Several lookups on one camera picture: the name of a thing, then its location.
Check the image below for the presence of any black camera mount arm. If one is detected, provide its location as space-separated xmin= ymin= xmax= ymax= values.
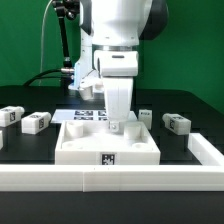
xmin=52 ymin=0 xmax=80 ymax=68

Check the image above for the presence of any white U-shaped fence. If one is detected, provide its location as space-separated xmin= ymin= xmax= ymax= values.
xmin=0 ymin=133 xmax=224 ymax=192

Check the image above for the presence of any black cable bundle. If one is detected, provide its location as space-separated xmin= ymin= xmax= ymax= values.
xmin=22 ymin=68 xmax=75 ymax=88

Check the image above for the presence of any white tag sheet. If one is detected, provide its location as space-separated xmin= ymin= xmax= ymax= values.
xmin=50 ymin=109 xmax=139 ymax=124

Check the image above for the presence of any white cable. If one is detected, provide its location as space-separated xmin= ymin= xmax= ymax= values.
xmin=39 ymin=0 xmax=54 ymax=86

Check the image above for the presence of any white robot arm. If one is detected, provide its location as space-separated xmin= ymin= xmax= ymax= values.
xmin=70 ymin=0 xmax=169 ymax=132

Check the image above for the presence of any white square table top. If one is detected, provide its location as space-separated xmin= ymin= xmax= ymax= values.
xmin=55 ymin=120 xmax=160 ymax=165

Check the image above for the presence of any small white tagged block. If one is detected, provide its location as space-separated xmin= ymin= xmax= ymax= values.
xmin=138 ymin=109 xmax=152 ymax=130

